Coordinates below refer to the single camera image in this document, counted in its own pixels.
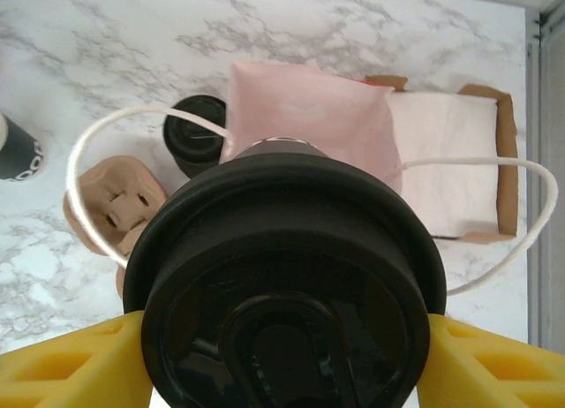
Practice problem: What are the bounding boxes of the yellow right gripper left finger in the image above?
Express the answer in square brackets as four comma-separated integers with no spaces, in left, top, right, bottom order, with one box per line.
[0,310,154,408]

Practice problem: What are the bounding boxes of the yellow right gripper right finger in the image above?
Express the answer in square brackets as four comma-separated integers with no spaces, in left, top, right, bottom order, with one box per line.
[417,313,565,408]

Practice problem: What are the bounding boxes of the brown pulp cup carrier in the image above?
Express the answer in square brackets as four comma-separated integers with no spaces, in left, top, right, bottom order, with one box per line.
[62,155,170,301]

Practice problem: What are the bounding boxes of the paper cup stack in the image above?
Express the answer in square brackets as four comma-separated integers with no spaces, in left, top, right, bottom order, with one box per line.
[0,111,46,185]

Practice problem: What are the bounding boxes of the black lidded coffee cup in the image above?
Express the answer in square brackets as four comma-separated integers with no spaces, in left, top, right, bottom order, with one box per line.
[162,94,230,180]
[123,138,449,408]

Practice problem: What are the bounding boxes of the red paper gift bag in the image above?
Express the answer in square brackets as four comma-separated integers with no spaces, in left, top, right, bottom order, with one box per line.
[64,59,558,297]

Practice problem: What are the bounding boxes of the brown cardboard napkin tray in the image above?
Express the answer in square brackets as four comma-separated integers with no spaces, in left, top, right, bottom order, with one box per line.
[364,74,519,245]

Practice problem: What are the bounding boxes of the white paper napkin stack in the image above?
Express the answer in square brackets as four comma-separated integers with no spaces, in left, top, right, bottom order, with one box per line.
[385,91,501,240]

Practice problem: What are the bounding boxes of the aluminium side rail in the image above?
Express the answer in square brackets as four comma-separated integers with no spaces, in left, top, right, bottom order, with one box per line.
[524,0,565,351]

